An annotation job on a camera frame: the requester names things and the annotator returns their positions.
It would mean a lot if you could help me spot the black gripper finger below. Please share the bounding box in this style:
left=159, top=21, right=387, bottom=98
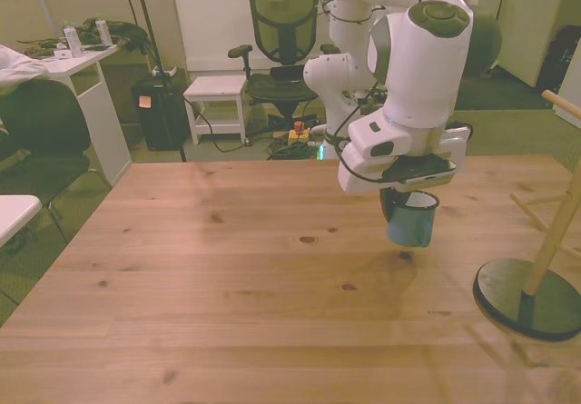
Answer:
left=379, top=187, right=401, bottom=224

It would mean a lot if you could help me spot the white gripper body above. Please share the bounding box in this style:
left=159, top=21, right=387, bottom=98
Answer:
left=337, top=124, right=469, bottom=195

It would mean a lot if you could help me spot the blue enamel mug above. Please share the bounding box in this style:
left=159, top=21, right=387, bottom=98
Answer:
left=384, top=190, right=441, bottom=249

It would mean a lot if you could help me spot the wooden mug tree stand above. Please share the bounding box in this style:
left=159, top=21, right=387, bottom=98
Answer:
left=471, top=89, right=581, bottom=343

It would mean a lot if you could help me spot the yellow emergency stop button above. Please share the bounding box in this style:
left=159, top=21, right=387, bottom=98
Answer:
left=287, top=121, right=311, bottom=147

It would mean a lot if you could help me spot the small white stool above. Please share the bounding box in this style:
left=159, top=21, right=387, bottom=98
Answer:
left=182, top=75, right=250, bottom=146

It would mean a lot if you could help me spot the black mesh office chair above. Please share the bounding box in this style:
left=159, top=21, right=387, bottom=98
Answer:
left=226, top=0, right=345, bottom=144

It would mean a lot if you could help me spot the black paper shredder bin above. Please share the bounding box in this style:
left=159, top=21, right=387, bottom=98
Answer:
left=131, top=78, right=190, bottom=153

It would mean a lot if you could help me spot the black upright case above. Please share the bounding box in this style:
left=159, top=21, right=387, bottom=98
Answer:
left=535, top=25, right=581, bottom=101

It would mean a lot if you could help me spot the black tripod stand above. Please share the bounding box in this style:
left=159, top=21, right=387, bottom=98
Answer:
left=111, top=0, right=188, bottom=163

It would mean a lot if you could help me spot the camouflage cloth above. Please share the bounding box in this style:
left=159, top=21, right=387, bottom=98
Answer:
left=17, top=18, right=151, bottom=55

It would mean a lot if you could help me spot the clear plastic bottle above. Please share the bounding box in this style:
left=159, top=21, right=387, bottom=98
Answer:
left=94, top=13, right=113, bottom=47
left=62, top=19, right=84, bottom=59

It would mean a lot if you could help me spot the white desk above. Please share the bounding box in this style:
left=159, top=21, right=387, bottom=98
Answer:
left=43, top=44, right=133, bottom=186

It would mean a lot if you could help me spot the black side chair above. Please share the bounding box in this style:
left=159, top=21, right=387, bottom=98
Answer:
left=0, top=78, right=113, bottom=244

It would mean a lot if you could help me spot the white table corner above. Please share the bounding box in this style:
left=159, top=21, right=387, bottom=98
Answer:
left=0, top=193, right=42, bottom=249

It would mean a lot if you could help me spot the person arm white sleeve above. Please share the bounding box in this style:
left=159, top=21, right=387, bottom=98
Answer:
left=0, top=44, right=51, bottom=97

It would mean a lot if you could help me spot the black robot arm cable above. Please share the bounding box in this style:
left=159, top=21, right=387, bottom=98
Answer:
left=335, top=81, right=394, bottom=183

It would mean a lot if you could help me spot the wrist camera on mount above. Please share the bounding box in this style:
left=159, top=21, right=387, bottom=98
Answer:
left=380, top=155, right=457, bottom=186

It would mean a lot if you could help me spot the coiled dark cable bundle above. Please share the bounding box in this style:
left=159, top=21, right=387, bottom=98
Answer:
left=265, top=136, right=320, bottom=162

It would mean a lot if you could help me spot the black floor cable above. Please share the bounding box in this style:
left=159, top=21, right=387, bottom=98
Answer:
left=183, top=94, right=269, bottom=153

